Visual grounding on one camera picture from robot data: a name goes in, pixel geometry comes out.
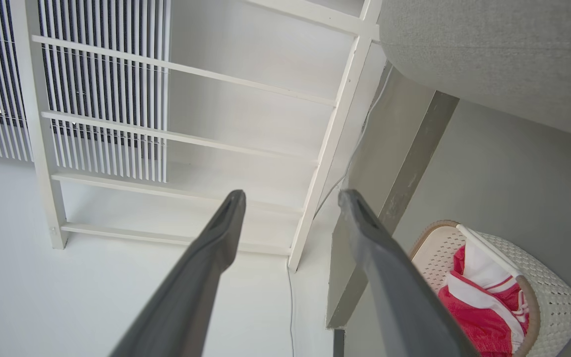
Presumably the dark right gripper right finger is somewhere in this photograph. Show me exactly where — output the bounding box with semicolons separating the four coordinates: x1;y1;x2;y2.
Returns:
338;189;479;357

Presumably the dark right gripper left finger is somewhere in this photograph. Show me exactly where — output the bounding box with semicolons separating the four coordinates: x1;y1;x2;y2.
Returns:
110;189;247;357

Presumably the cream perforated laundry basket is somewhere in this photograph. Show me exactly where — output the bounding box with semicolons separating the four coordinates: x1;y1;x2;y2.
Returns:
409;220;571;357

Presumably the red and white garment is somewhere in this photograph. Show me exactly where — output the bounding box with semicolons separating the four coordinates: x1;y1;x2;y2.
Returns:
438;240;530;357

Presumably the raised grey concrete step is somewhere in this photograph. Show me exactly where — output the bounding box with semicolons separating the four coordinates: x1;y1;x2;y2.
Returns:
325;62;459;329

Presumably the white wooden railing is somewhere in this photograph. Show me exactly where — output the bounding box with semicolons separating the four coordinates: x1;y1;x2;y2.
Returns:
10;0;383;272

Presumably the white vertical slat grille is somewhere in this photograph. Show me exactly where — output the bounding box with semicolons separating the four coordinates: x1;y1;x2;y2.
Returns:
0;0;172;183

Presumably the grey fabric sofa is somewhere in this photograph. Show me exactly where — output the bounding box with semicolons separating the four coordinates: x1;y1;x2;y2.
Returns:
379;0;571;144

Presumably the thin pale cable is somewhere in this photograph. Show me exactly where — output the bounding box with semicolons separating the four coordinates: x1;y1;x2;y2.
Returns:
285;64;395;357

